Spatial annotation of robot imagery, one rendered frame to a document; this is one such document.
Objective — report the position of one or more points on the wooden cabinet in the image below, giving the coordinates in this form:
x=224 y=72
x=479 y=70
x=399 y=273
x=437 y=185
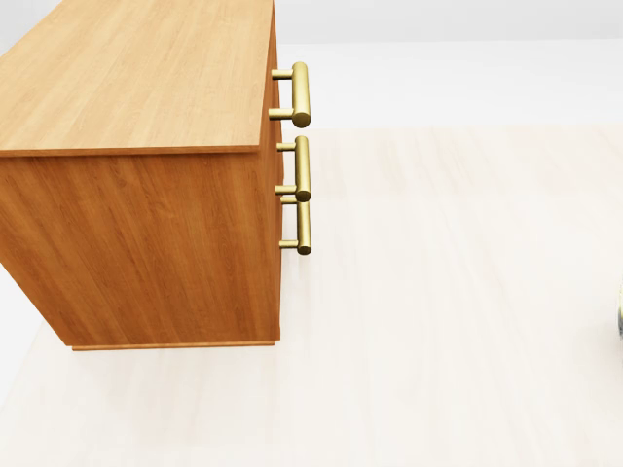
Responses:
x=136 y=194

